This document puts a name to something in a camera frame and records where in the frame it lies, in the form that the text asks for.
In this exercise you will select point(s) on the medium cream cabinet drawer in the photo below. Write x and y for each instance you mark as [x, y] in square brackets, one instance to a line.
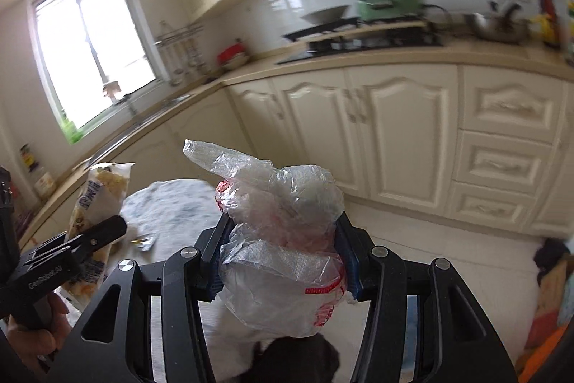
[502, 161]

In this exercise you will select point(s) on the white yellow snack packet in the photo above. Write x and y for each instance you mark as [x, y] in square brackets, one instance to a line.
[96, 203]

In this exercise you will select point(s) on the dark bag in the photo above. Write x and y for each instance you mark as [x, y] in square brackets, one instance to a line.
[551, 259]

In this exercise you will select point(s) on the small yellow wrapper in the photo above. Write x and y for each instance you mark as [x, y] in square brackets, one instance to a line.
[143, 241]

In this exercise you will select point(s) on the orange bag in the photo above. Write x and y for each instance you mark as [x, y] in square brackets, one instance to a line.
[545, 358]

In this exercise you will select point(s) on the white jar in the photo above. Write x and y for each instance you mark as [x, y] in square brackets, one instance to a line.
[45, 184]

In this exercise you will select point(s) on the cream lower kitchen cabinet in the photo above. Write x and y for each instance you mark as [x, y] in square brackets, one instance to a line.
[394, 131]

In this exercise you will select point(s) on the yellow condiment container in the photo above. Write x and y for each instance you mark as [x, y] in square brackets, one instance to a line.
[540, 26]

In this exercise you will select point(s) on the grey patterned cloth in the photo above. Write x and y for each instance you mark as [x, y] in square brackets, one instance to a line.
[170, 208]

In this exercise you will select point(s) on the small cream cabinet drawer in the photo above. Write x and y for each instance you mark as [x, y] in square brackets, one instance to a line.
[491, 206]

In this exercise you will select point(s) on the clear plastic bag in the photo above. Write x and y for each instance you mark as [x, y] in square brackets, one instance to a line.
[278, 266]

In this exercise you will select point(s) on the grey wok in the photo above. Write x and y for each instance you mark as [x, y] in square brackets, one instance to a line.
[325, 14]

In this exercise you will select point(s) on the green electric cooker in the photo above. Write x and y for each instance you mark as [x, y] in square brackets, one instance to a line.
[390, 1]

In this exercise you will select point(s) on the dark bottle with red label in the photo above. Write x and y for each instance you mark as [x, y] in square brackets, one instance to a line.
[549, 19]

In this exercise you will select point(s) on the black gas stove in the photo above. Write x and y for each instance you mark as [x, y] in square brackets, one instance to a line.
[358, 37]

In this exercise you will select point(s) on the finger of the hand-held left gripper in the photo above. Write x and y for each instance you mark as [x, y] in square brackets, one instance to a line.
[101, 232]

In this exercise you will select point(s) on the green plant on windowsill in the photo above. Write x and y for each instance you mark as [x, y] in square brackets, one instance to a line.
[72, 131]

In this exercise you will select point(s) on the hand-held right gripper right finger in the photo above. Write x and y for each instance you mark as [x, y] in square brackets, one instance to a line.
[352, 277]

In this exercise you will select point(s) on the large cream cabinet drawer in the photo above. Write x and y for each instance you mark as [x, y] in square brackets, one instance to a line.
[511, 105]

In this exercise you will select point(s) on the kitchen window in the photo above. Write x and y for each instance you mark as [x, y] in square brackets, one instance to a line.
[89, 42]

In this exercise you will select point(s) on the red and white bowl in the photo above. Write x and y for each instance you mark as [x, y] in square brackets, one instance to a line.
[233, 55]

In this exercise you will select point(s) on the wall rack with hanging utensils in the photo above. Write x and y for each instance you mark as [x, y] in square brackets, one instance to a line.
[179, 51]

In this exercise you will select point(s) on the sink faucet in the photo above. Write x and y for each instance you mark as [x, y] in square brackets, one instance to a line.
[130, 105]

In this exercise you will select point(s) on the person's left hand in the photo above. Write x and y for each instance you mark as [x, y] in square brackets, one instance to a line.
[49, 320]

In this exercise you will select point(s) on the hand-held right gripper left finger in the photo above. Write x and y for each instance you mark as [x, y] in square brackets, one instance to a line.
[214, 285]

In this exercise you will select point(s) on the steel frying pan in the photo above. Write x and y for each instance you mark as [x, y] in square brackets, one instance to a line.
[497, 28]

